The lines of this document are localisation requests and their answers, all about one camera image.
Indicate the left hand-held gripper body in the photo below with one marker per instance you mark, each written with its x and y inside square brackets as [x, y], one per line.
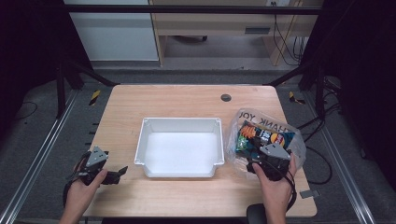
[96, 158]

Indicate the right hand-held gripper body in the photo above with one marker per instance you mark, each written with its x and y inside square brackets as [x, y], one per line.
[274, 158]

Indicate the clear plastic bag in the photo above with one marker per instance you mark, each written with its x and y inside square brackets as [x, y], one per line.
[246, 119]

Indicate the person's right hand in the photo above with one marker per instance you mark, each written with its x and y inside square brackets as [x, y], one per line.
[275, 193]

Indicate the person's left hand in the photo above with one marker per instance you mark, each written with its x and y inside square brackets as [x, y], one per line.
[80, 194]

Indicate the blue chip packet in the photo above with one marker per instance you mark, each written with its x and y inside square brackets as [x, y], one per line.
[281, 138]

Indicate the green snack packet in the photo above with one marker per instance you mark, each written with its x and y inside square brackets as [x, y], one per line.
[241, 143]

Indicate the dark snack packet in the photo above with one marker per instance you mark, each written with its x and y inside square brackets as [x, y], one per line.
[264, 135]

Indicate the blue orange snack packet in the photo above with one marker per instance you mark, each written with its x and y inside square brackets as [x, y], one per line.
[248, 130]

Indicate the black chair armrest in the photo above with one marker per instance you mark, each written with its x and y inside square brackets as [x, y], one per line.
[256, 214]

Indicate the grey metal piece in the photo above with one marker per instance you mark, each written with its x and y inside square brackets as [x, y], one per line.
[309, 193]

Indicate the yellow black tape strip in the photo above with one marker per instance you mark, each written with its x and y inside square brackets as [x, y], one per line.
[94, 97]
[294, 98]

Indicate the white plastic bin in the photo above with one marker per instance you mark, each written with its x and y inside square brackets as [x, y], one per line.
[180, 149]

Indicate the grey table grommet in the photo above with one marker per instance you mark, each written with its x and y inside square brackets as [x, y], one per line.
[226, 97]

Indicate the black metal stand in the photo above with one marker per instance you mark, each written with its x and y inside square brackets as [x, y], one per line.
[320, 90]
[61, 90]

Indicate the black curtain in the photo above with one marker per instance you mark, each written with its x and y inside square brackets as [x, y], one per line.
[28, 46]
[364, 77]

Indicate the white cabinet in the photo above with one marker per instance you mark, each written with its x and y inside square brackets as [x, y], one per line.
[115, 34]

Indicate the light wooden desk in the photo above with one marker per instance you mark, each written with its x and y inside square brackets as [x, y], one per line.
[214, 21]

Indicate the black metal crossbar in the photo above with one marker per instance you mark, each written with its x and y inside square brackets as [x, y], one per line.
[186, 9]

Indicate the aluminium floor rail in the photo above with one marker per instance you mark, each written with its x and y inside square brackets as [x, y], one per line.
[40, 149]
[339, 161]

